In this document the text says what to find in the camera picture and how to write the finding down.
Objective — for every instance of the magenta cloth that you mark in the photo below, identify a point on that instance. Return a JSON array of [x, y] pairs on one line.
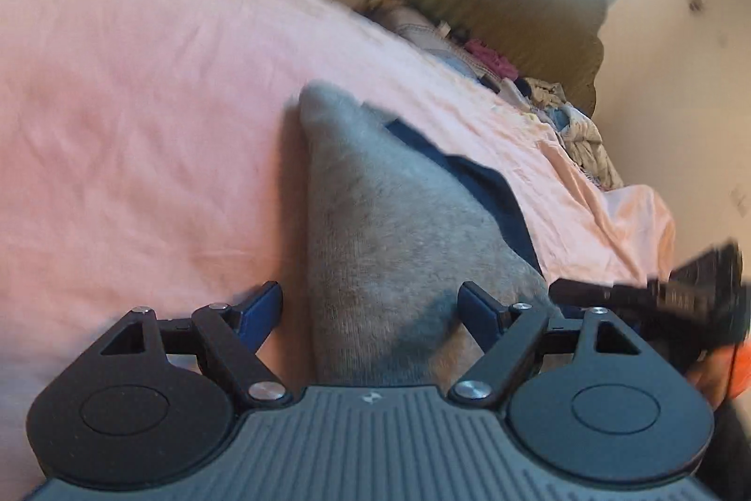
[[490, 58]]

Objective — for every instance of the pink bed sheet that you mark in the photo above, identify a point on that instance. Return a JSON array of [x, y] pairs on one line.
[[146, 125]]

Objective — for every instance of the grey sweater with navy sleeves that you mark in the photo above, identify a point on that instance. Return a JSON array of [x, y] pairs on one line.
[[375, 254]]

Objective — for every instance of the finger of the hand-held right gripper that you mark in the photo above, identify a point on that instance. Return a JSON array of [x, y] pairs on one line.
[[587, 292]]

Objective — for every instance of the pile of light clothes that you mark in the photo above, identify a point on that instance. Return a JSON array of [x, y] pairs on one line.
[[578, 137]]

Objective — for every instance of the grey patterned pillow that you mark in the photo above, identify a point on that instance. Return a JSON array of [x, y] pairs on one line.
[[416, 22]]

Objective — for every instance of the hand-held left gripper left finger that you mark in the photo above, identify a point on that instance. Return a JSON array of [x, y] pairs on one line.
[[261, 310]]

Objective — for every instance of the person's right hand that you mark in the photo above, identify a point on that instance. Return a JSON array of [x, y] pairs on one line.
[[719, 378]]

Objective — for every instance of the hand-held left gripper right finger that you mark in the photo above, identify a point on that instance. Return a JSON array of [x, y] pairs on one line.
[[480, 310]]

